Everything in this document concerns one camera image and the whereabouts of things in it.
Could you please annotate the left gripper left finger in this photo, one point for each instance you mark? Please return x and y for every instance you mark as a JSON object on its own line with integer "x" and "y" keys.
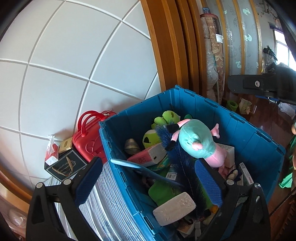
{"x": 74, "y": 192}

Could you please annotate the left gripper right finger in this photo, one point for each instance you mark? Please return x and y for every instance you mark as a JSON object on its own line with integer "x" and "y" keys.
{"x": 224, "y": 194}

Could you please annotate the blue feather duster brush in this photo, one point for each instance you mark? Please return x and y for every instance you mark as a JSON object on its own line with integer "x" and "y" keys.
{"x": 184, "y": 166}

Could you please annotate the teal pink plush pig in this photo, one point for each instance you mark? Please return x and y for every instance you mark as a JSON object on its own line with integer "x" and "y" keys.
{"x": 197, "y": 140}

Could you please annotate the clear tape roll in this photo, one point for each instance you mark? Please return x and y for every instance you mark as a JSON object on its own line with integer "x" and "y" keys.
{"x": 131, "y": 147}

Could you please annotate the pink tissue pack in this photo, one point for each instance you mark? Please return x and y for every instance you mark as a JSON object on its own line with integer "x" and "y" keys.
{"x": 150, "y": 156}

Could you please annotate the white green patch box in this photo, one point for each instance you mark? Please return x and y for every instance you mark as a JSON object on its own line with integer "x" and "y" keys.
{"x": 230, "y": 155}

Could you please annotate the white lint roller refill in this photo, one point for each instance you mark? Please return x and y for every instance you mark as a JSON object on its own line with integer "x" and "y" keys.
{"x": 174, "y": 209}

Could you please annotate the black coffee cup gift box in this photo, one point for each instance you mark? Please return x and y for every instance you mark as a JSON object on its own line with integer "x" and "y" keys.
{"x": 70, "y": 162}

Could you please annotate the red white tissue box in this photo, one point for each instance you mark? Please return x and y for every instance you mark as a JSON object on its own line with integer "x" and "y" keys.
{"x": 52, "y": 151}

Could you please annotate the gold small box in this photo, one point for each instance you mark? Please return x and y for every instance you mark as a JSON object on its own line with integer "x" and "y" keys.
{"x": 66, "y": 145}

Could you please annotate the green rolled mat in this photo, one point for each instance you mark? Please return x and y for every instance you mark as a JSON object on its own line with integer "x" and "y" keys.
{"x": 232, "y": 105}

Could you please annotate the red mini suitcase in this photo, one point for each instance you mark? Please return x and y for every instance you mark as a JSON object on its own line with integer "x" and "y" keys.
{"x": 87, "y": 138}

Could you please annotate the blue plastic storage crate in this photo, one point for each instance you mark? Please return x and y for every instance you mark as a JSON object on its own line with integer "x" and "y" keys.
{"x": 262, "y": 156}

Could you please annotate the rolled patterned carpet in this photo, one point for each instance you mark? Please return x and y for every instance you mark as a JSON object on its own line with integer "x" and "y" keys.
{"x": 214, "y": 57}

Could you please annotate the green frog plush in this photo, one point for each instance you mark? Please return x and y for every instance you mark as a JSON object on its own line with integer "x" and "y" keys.
{"x": 151, "y": 137}

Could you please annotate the wooden bed frame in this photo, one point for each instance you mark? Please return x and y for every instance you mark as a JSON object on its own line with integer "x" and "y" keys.
{"x": 178, "y": 43}

